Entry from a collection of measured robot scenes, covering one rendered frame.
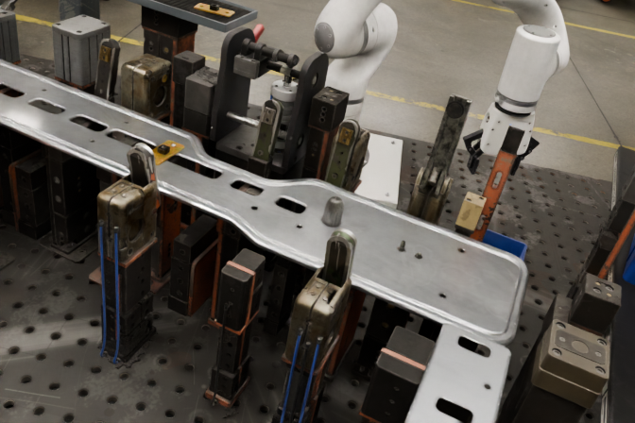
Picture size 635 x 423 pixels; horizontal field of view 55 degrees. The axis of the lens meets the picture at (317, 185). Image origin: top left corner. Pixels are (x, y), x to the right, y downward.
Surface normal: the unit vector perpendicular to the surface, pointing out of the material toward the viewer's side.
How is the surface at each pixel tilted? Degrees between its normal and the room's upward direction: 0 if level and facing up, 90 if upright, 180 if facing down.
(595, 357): 0
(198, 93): 90
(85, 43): 90
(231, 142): 0
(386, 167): 5
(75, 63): 90
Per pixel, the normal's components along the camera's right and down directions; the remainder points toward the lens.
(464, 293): 0.16, -0.83
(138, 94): -0.40, 0.44
